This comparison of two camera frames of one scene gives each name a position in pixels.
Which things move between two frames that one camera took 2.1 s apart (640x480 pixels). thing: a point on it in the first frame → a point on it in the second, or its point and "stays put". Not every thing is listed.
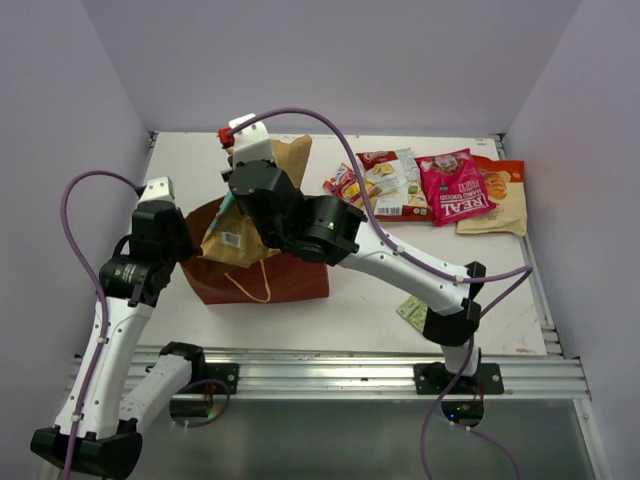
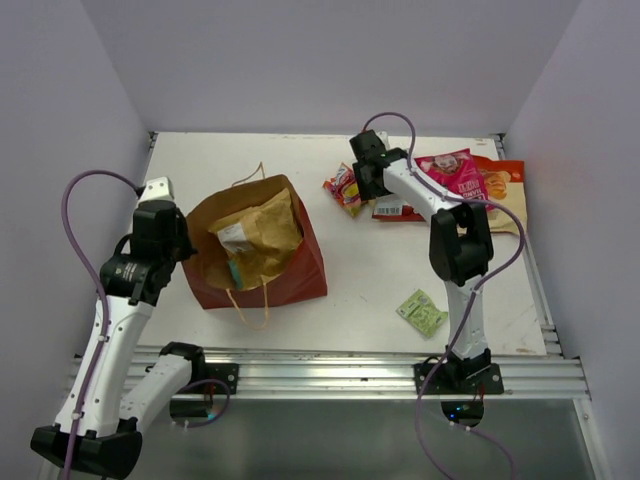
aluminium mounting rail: (385, 374) stays put
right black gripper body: (270, 235) → (365, 189)
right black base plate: (435, 379) stays put
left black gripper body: (181, 246) stays put
